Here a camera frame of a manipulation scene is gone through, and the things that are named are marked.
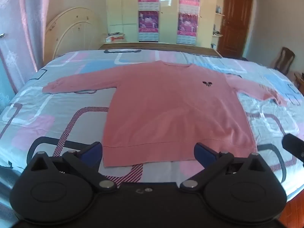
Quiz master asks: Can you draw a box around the pink floral curtain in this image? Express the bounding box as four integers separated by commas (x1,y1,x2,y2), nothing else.
18,0,52,72

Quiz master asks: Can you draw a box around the brown wooden door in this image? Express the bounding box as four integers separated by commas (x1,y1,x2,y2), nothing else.
217,0,254,59

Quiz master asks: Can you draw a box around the blue floral curtain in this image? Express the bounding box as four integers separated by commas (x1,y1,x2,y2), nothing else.
0,0,36,114

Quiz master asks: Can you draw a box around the wooden bed frame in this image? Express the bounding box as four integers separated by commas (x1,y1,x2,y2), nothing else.
98,42,223,58

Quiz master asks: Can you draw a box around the cream arched headboard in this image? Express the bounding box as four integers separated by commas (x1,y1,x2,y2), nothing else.
45,7,109,61

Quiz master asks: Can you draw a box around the stack of boxes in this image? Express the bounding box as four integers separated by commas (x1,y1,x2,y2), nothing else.
106,32,126,44

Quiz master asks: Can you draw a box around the wooden chair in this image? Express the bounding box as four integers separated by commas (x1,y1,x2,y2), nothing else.
271,47,296,75

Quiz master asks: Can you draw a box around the patterned bed sheet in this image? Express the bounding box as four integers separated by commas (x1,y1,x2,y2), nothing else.
0,49,304,219

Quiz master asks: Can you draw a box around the cream wardrobe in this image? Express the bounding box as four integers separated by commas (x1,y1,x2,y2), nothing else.
106,0,227,48

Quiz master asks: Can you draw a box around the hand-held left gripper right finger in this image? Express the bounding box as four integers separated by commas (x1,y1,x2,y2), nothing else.
179,142,273,193

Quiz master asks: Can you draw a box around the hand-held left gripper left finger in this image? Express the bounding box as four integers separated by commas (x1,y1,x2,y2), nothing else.
28,142,118,193

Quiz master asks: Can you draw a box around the pink sweater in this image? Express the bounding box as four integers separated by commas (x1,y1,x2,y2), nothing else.
42,60,288,168

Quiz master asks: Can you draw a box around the cream corner shelf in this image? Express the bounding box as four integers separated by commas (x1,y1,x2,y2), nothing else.
211,0,228,50

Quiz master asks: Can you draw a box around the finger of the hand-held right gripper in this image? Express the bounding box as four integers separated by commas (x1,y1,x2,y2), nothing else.
282,134,304,168

